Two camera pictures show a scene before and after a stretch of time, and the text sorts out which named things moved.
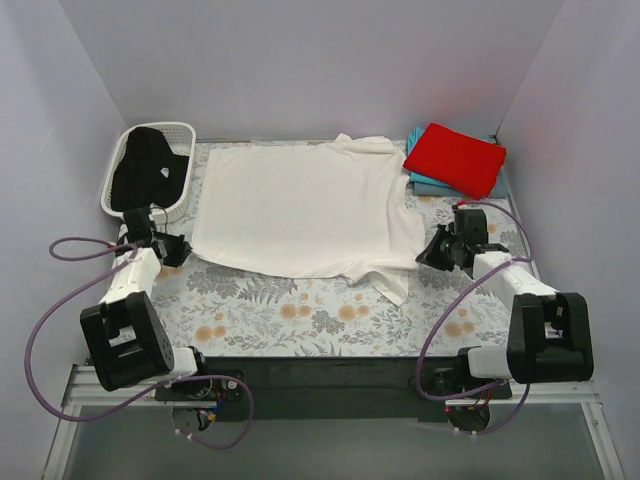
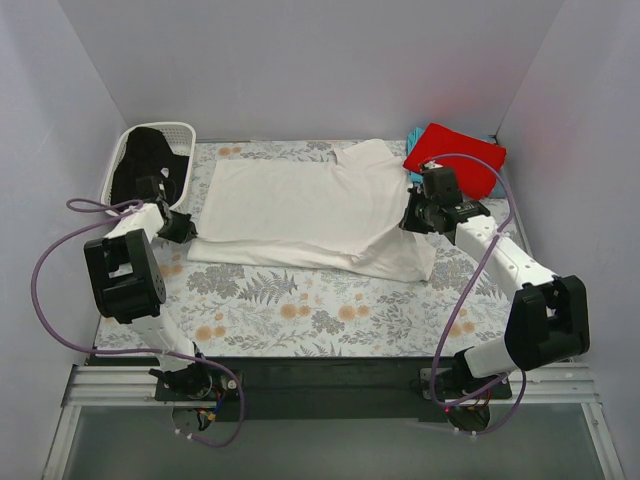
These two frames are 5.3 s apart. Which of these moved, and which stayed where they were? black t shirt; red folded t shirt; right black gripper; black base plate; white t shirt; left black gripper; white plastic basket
Moved: white t shirt; left black gripper; right black gripper
Stayed: black base plate; white plastic basket; red folded t shirt; black t shirt
